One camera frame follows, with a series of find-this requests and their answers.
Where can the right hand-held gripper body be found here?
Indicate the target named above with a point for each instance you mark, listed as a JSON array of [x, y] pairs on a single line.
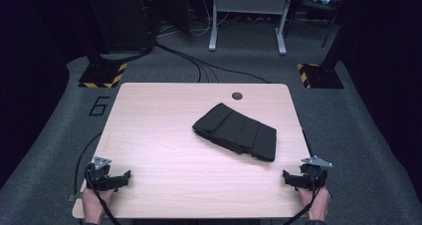
[[313, 178]]

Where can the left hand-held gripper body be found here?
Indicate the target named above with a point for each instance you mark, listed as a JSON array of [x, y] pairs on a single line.
[[99, 180]]

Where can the black pleated skirt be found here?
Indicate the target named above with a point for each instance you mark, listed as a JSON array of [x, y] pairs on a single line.
[[239, 132]]

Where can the person's right hand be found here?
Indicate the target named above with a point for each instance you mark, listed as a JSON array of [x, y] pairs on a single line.
[[318, 205]]

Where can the person's left hand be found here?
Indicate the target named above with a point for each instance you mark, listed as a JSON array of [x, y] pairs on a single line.
[[93, 206]]

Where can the grey tape tab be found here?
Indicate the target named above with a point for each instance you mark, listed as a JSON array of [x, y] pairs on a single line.
[[74, 197]]

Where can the round black table grommet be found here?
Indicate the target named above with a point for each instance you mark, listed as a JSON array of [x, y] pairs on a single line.
[[237, 96]]

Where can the right striped floor base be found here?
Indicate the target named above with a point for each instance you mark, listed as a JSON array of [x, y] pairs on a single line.
[[323, 77]]

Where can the striped floor base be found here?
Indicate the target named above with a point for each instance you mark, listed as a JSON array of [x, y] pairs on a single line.
[[323, 77], [99, 75]]

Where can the left striped floor base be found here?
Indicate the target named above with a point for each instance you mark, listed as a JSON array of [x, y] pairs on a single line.
[[99, 75]]

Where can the black cabinet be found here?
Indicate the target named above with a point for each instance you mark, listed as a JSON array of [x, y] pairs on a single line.
[[122, 19]]

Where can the dark shelf cart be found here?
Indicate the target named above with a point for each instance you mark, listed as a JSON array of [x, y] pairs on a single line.
[[318, 14]]

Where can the white metal desk frame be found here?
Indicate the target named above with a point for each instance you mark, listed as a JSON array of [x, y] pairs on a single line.
[[249, 5]]

